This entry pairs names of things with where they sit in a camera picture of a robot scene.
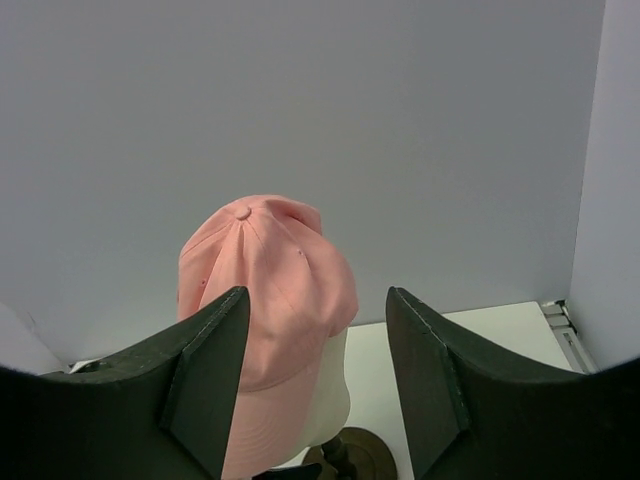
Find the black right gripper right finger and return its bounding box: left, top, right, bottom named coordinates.
left=386, top=287, right=639, bottom=479

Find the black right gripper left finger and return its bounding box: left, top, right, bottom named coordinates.
left=1, top=287, right=250, bottom=479

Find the pink baseball cap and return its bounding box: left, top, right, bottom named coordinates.
left=176, top=194, right=359, bottom=479

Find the mannequin head stand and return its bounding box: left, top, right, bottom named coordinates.
left=254, top=324, right=399, bottom=480

